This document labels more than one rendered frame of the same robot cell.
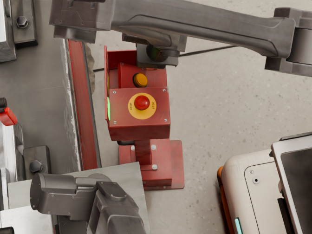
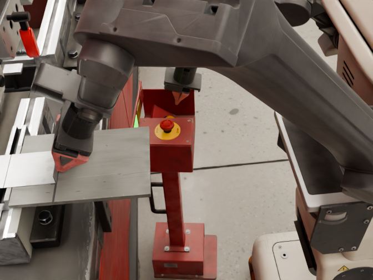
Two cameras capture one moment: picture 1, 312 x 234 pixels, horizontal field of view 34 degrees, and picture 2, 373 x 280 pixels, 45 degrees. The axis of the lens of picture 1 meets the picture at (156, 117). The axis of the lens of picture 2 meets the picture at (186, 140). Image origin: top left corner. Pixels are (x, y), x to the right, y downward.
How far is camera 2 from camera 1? 0.53 m
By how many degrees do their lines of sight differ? 24
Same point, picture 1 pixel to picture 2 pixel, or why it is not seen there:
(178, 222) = not seen: outside the picture
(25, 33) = (74, 61)
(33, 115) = not seen: hidden behind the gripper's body
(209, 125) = (245, 224)
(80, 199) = (74, 79)
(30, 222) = (36, 164)
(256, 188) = (283, 262)
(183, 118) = (220, 217)
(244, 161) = (273, 237)
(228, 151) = not seen: hidden behind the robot
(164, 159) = (196, 243)
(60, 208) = (54, 82)
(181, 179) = (213, 270)
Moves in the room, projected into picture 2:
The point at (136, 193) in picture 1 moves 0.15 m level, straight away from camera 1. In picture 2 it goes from (141, 148) to (139, 99)
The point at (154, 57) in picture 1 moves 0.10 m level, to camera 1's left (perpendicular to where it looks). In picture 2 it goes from (179, 78) to (142, 76)
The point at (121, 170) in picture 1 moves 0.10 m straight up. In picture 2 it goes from (131, 131) to (124, 95)
